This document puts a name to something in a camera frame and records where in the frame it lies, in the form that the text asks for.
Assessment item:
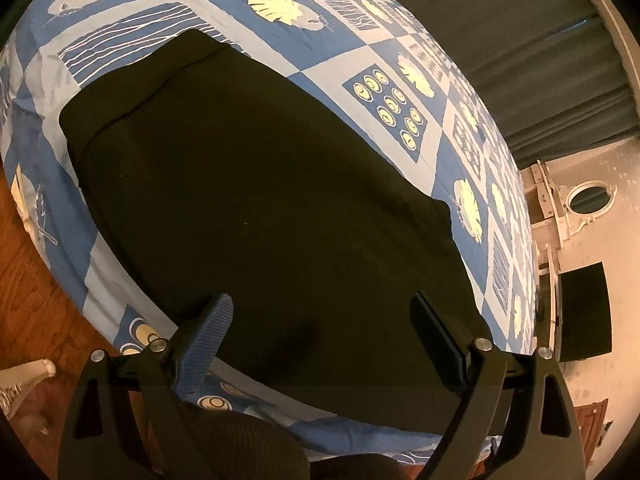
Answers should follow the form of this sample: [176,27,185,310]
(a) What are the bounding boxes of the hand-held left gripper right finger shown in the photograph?
[409,291,587,480]

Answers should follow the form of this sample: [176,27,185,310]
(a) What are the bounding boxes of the brown wooden door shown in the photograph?
[574,398,612,442]

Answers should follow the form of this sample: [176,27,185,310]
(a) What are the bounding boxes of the white vanity with oval mirror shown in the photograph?
[520,159,618,281]

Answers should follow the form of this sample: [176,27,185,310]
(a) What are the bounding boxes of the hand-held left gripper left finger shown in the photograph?
[56,293,235,480]

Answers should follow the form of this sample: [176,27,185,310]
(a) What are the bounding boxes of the blue patterned bed sheet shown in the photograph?
[0,0,533,463]

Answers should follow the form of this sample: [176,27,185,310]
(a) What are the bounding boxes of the black flat screen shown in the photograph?
[556,262,614,362]

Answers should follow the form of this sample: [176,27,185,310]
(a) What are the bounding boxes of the black pants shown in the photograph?
[58,29,493,418]

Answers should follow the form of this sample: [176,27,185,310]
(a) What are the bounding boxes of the dark green curtain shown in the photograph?
[395,0,640,171]

